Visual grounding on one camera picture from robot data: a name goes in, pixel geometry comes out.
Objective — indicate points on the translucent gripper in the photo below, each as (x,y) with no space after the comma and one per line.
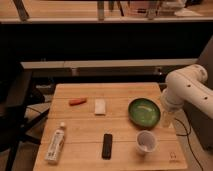
(167,117)

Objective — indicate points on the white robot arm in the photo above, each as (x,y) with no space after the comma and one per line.
(186,84)

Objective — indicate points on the green bowl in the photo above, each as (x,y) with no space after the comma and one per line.
(144,113)

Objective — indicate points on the clear plastic cup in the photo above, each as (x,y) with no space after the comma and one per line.
(146,142)

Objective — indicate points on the wooden table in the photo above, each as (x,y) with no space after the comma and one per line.
(82,150)

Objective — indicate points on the black remote control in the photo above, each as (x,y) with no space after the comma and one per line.
(107,146)

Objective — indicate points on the white sponge block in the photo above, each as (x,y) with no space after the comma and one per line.
(100,107)

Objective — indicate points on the white plastic bottle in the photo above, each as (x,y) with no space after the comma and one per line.
(56,144)

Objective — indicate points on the black chair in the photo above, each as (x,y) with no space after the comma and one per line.
(17,91)

